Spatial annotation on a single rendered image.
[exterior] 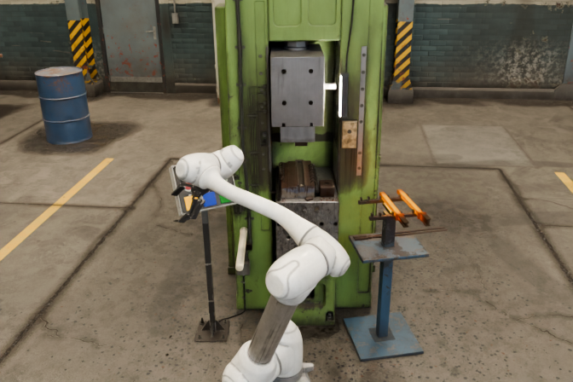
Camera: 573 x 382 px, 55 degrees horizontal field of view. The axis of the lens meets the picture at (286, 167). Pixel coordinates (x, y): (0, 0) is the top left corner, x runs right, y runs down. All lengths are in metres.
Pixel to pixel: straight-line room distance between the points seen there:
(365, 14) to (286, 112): 0.70
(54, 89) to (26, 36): 3.27
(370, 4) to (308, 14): 0.35
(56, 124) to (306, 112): 4.85
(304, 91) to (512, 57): 6.62
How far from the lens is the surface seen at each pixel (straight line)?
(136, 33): 9.75
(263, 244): 3.66
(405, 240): 3.44
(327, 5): 3.21
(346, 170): 3.46
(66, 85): 7.40
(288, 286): 1.79
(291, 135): 3.20
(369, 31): 3.25
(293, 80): 3.11
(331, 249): 1.92
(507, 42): 9.40
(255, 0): 3.19
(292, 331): 2.37
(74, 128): 7.54
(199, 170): 2.04
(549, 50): 9.60
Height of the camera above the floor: 2.34
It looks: 22 degrees down
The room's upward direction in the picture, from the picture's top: 1 degrees counter-clockwise
